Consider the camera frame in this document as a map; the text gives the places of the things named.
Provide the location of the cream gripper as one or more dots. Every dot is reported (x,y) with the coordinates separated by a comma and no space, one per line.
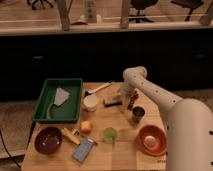
(126,91)

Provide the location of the wooden block eraser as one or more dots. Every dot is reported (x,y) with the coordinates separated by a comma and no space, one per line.
(112,101)

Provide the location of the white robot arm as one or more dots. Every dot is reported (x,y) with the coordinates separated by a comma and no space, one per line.
(188,123)

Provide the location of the orange bowl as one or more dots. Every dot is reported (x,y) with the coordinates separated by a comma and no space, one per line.
(153,131)

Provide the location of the purple bowl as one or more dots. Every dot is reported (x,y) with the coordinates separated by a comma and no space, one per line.
(48,140)

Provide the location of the dark metal cup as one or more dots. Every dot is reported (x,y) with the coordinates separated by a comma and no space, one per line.
(137,114)

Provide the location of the white round container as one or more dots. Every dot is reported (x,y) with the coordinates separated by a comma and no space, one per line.
(90,102)

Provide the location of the green plastic cup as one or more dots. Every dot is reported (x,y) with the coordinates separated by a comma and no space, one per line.
(109,135)

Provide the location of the orange fruit toy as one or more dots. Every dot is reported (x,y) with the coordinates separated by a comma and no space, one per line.
(86,127)

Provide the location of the white egg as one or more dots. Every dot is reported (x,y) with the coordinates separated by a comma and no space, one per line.
(151,142)

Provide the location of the green plastic tray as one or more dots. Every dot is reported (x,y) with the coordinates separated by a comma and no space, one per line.
(69,111)

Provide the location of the grey cloth piece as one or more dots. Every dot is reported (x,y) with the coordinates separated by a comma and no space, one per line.
(61,96)

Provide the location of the blue sponge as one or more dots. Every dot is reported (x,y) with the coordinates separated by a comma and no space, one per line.
(83,149)

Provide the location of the green vegetable toy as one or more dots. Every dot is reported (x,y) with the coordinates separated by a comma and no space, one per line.
(49,111)

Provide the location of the black office chair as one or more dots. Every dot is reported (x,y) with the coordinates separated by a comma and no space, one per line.
(140,5)

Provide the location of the white handled brush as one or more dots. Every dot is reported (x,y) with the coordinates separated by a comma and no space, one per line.
(92,91)

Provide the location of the wooden post middle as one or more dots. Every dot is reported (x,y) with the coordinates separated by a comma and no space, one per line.
(124,20)

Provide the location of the wooden post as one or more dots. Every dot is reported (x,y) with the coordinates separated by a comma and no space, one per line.
(124,20)
(63,13)

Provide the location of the wooden post left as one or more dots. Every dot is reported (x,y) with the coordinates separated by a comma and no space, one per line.
(63,13)

